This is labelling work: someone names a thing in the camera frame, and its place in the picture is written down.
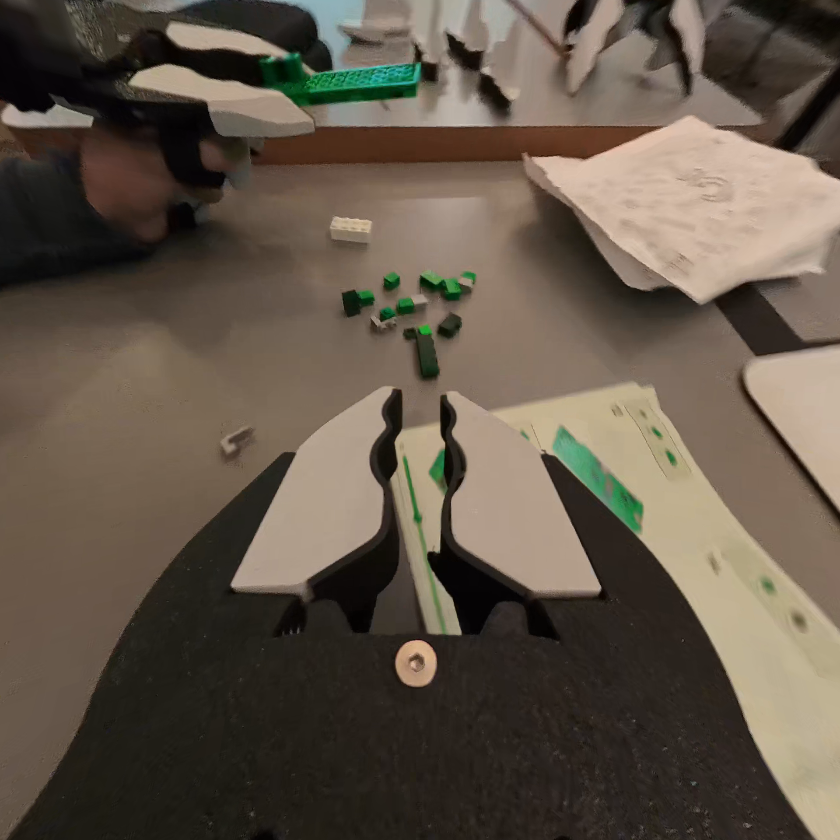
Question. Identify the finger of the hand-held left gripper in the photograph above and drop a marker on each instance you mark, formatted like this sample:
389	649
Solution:
216	36
256	111

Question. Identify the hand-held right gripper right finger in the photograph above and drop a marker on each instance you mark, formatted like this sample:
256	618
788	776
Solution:
518	518

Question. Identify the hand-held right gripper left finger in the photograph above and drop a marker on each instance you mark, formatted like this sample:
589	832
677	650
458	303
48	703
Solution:
308	518

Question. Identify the long green brick plate assembly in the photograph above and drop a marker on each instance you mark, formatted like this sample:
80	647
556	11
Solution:
361	84

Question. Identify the person's left forearm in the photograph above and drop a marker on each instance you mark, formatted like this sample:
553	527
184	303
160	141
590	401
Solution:
46	216

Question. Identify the person's left hand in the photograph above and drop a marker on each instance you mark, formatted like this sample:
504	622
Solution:
131	184

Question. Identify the small grey toy piece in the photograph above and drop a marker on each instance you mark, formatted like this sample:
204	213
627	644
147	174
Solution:
236	441

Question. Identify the white toy brick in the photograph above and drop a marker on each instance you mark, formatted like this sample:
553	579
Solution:
351	229

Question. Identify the pile of tiny green pieces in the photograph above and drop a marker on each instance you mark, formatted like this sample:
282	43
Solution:
430	354

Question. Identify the building instruction booklet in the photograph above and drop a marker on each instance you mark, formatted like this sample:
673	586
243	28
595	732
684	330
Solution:
722	590

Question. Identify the crumpled white paper bags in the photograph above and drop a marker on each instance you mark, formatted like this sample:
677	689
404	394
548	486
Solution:
695	203

